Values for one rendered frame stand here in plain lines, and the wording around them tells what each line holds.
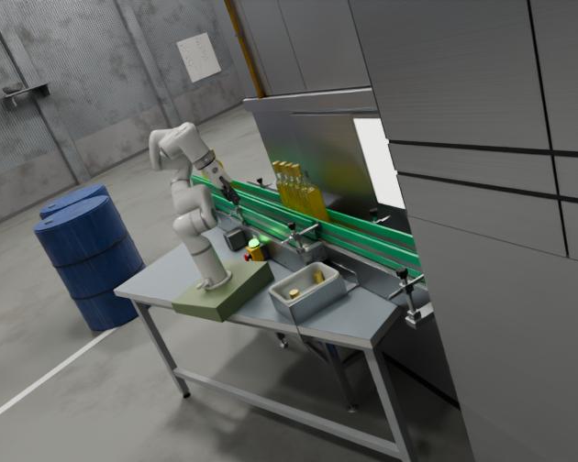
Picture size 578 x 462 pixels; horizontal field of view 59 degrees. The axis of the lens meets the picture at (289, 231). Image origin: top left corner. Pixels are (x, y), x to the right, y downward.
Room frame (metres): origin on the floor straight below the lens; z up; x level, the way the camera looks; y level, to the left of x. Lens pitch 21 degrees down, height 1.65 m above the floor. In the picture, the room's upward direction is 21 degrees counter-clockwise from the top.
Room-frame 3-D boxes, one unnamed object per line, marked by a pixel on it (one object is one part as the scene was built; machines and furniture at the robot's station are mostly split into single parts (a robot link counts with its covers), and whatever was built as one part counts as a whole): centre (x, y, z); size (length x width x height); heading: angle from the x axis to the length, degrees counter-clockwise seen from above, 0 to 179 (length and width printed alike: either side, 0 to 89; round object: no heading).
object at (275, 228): (2.60, 0.27, 0.93); 1.75 x 0.01 x 0.08; 20
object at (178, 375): (1.92, 0.36, 0.36); 1.51 x 0.09 x 0.71; 42
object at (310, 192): (1.86, -0.13, 0.99); 0.06 x 0.06 x 0.21; 20
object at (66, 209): (4.28, 1.63, 0.47); 1.27 x 0.78 x 0.94; 30
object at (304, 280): (1.61, 0.02, 0.80); 0.22 x 0.17 x 0.09; 110
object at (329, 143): (1.71, -0.33, 1.15); 0.90 x 0.03 x 0.34; 20
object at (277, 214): (2.62, 0.20, 0.93); 1.75 x 0.01 x 0.08; 20
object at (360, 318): (2.37, -0.14, 0.73); 1.58 x 1.52 x 0.04; 42
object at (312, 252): (1.76, -0.06, 0.85); 0.09 x 0.04 x 0.07; 110
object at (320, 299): (1.62, -0.01, 0.79); 0.27 x 0.17 x 0.08; 110
